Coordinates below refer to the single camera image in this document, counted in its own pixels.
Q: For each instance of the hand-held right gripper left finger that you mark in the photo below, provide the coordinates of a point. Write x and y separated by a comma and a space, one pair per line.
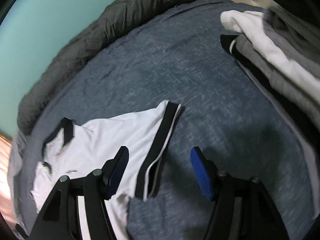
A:
118, 172

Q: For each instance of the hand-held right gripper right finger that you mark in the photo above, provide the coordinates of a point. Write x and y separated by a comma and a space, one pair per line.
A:
201, 175

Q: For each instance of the white shirt with black trim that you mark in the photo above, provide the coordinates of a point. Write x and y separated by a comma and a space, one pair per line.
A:
112, 140

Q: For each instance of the stack of folded clothes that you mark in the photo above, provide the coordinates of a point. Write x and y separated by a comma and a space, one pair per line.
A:
275, 55

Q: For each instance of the light grey blanket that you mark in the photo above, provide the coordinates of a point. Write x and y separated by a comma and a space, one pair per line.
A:
18, 180

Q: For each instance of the pink curtain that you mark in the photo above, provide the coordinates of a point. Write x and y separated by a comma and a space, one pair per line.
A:
5, 170

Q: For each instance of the dark grey rolled duvet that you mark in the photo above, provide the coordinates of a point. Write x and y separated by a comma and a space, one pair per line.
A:
87, 37

